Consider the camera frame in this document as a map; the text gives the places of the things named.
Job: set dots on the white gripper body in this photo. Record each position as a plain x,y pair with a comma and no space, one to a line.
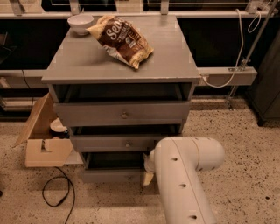
150,164

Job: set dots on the grey bottom drawer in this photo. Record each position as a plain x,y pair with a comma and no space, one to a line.
113,175

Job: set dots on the grey drawer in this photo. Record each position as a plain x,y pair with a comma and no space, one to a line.
121,113
113,175
98,143

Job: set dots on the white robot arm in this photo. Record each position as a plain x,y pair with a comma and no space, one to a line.
174,163

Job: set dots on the grey top drawer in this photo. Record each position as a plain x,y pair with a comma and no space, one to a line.
121,113

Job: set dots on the grey drawer cabinet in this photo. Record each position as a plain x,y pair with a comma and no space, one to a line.
121,89

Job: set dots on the grey middle drawer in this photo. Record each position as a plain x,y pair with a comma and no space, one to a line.
98,143

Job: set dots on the open cardboard box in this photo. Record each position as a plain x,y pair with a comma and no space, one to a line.
42,148

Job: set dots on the white bowl in box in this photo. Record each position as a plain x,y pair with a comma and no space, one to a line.
57,126

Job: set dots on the brown coffee pad bag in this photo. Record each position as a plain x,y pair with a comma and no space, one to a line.
121,40

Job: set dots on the dark grey side cabinet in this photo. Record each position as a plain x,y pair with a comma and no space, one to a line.
264,94

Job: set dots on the metal stand pole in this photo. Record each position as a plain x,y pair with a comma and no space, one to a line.
252,7

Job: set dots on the white ceramic bowl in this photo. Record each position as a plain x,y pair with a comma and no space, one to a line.
80,23

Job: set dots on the grey wall rail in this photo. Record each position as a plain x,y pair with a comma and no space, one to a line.
214,75

